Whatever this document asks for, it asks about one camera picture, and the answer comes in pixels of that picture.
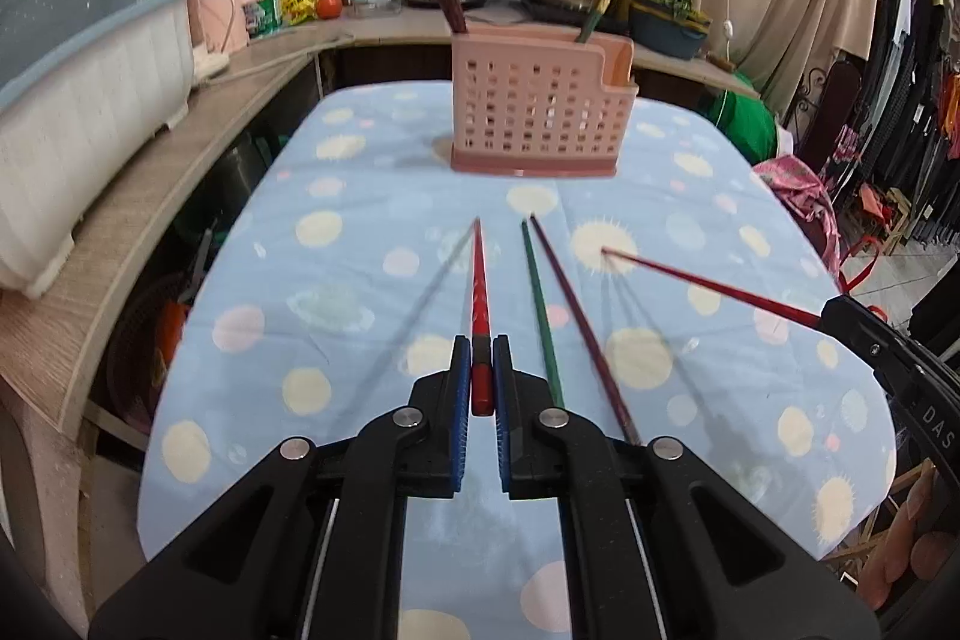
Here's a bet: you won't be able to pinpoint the blue basin with greens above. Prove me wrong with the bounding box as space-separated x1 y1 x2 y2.
625 0 711 61

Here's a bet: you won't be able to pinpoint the pink floral bag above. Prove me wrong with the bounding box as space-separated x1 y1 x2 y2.
752 154 845 277

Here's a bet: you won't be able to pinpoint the pink perforated utensil holder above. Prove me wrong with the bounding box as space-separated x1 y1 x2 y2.
450 29 640 178

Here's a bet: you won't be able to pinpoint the red chopstick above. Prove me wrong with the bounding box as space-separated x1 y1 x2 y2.
468 217 497 417
600 245 827 326

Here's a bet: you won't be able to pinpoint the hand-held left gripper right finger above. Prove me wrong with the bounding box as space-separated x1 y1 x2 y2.
492 335 878 640

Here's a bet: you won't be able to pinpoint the light blue dotted tablecloth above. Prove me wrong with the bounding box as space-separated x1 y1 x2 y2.
139 81 905 640

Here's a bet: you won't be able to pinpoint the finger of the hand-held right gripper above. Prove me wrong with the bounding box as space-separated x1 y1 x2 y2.
821 295 940 380

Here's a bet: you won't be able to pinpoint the hanging clothes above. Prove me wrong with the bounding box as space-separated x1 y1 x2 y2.
862 0 960 251

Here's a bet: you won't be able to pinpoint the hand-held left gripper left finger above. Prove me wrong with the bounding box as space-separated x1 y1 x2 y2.
88 335 473 640

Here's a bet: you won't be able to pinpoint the person's right hand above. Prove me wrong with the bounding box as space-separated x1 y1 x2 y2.
859 460 960 611

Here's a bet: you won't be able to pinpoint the green bag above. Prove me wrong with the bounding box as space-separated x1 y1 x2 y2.
701 70 779 165

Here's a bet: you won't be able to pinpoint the white dish rack bin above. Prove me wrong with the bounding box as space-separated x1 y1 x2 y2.
0 0 197 302

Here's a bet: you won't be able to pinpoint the green chopstick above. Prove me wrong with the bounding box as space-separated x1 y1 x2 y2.
520 220 566 411
579 0 620 45

